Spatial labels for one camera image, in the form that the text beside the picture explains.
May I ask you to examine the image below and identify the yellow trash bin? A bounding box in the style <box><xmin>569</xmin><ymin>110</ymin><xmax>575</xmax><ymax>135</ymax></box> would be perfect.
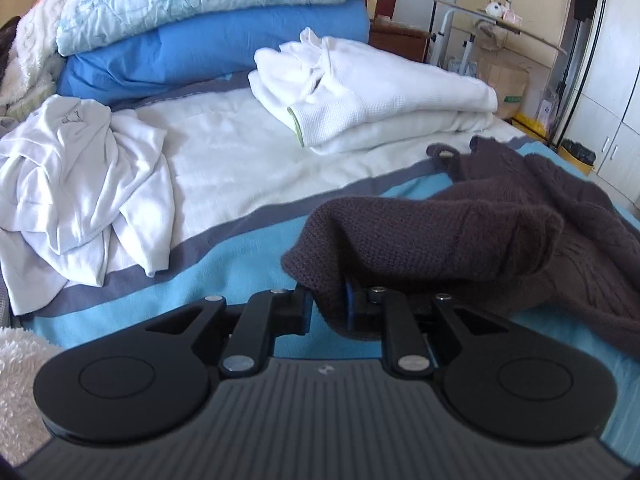
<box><xmin>556</xmin><ymin>139</ymin><xmax>597</xmax><ymax>177</ymax></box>

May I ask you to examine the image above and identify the blue folded duvet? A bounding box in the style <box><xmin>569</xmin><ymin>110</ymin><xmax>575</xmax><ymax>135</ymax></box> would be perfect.
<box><xmin>56</xmin><ymin>0</ymin><xmax>372</xmax><ymax>107</ymax></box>

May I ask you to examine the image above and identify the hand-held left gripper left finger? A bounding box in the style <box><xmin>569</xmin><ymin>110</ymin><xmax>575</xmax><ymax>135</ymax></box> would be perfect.
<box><xmin>144</xmin><ymin>284</ymin><xmax>314</xmax><ymax>377</ymax></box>

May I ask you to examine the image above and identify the yellow plastic bag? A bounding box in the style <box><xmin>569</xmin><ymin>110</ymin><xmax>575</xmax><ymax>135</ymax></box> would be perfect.
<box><xmin>512</xmin><ymin>112</ymin><xmax>551</xmax><ymax>137</ymax></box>

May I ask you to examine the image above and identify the brown paper bag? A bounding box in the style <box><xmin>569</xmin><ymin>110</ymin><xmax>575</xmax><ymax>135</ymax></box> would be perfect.
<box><xmin>479</xmin><ymin>55</ymin><xmax>531</xmax><ymax>120</ymax></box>

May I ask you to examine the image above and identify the cream fleece cloth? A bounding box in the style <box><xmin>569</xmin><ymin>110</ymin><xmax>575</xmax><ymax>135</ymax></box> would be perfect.
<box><xmin>0</xmin><ymin>327</ymin><xmax>68</xmax><ymax>467</ymax></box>

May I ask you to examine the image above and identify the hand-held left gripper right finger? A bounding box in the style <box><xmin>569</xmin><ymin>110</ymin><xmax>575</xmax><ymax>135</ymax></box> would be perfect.
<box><xmin>344</xmin><ymin>282</ymin><xmax>503</xmax><ymax>379</ymax></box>

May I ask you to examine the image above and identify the wooden nightstand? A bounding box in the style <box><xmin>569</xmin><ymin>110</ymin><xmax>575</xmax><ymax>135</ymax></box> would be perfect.
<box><xmin>369</xmin><ymin>15</ymin><xmax>432</xmax><ymax>66</ymax></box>

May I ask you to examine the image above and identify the blue white striped bed cover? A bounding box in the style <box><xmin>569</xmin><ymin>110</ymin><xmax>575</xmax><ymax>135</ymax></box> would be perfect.
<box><xmin>0</xmin><ymin>72</ymin><xmax>640</xmax><ymax>466</ymax></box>

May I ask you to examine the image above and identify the white rolling side table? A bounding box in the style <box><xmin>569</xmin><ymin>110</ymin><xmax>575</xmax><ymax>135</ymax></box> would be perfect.
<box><xmin>429</xmin><ymin>0</ymin><xmax>568</xmax><ymax>78</ymax></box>

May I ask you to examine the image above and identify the dark brown knit sweater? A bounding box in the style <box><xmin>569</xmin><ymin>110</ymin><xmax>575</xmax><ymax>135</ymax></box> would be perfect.
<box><xmin>281</xmin><ymin>135</ymin><xmax>640</xmax><ymax>371</ymax></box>

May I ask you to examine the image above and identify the white folded thermal top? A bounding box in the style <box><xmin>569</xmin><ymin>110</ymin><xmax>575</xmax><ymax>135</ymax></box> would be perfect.
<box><xmin>248</xmin><ymin>27</ymin><xmax>500</xmax><ymax>157</ymax></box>

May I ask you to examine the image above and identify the clear plastic bag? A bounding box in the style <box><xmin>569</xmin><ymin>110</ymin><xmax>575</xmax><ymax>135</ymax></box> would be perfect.
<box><xmin>541</xmin><ymin>87</ymin><xmax>566</xmax><ymax>131</ymax></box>

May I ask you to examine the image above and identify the white wardrobe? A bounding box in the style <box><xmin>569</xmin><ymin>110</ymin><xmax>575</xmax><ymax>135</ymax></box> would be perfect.
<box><xmin>565</xmin><ymin>0</ymin><xmax>640</xmax><ymax>201</ymax></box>

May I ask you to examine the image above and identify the white crumpled t-shirt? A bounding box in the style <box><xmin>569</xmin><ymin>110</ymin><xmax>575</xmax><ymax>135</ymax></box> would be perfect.
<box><xmin>0</xmin><ymin>95</ymin><xmax>177</xmax><ymax>317</ymax></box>

